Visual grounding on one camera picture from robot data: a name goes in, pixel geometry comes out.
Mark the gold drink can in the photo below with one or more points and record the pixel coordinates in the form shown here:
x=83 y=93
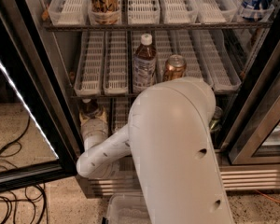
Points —
x=175 y=67

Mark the steel fridge base grille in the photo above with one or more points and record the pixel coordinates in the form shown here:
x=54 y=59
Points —
x=120 y=176

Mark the glass fridge door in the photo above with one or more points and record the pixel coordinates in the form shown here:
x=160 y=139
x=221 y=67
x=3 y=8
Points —
x=40 y=141

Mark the right fridge door frame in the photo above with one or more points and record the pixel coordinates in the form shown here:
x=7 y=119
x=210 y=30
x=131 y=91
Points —
x=251 y=133

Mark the middle wire shelf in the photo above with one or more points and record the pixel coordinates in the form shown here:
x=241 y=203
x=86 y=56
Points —
x=132 y=95

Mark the gold can top shelf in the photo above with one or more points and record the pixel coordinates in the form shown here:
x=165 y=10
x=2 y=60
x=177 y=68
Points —
x=104 y=11

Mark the green drink can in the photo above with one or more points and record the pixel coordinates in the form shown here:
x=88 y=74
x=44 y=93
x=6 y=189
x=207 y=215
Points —
x=214 y=123

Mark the wire shelf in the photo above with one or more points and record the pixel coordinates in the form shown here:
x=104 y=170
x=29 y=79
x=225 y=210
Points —
x=132 y=95
x=153 y=27

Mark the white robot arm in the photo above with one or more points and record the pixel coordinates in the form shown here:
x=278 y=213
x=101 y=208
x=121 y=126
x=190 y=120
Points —
x=168 y=136

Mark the top wire shelf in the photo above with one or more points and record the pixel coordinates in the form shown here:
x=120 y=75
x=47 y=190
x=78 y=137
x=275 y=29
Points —
x=153 y=27

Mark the clear plastic bin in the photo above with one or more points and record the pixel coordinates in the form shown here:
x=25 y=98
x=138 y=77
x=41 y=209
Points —
x=127 y=208

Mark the tall brown tea bottle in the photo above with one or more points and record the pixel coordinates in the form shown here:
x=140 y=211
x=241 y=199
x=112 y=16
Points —
x=144 y=64

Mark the small brown tea bottle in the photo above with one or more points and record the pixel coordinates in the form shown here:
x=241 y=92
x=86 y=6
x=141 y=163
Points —
x=91 y=109

